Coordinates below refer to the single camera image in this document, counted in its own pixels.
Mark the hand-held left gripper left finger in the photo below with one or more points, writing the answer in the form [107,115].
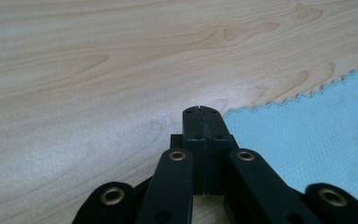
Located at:
[195,140]

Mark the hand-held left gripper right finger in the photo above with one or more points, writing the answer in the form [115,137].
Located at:
[216,140]

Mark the light teal cleaning cloth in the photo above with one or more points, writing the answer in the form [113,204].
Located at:
[317,137]

